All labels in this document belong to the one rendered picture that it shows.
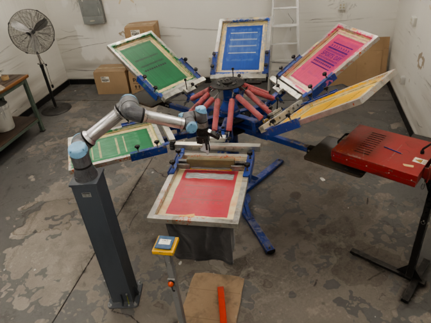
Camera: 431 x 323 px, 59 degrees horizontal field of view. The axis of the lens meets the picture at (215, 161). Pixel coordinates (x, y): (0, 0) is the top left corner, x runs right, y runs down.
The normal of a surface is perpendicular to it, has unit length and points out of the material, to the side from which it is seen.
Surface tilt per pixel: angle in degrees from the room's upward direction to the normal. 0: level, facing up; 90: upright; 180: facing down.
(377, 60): 78
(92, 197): 90
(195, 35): 90
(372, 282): 0
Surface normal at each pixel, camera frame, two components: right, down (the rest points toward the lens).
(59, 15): -0.19, 0.55
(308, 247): -0.09, -0.84
